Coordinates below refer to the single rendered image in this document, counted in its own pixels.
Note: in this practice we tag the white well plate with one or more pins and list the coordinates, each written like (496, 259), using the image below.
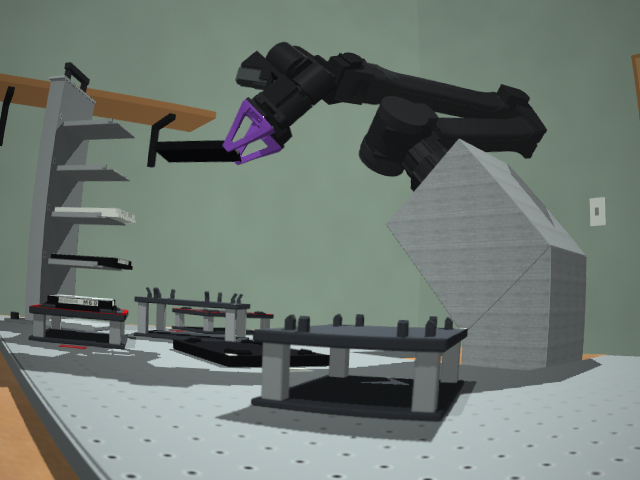
(112, 213)

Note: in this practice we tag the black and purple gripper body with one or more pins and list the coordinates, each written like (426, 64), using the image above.
(290, 110)

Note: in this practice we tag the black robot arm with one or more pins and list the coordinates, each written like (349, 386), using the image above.
(403, 125)

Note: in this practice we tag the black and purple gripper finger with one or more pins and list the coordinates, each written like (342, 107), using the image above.
(265, 129)
(273, 147)

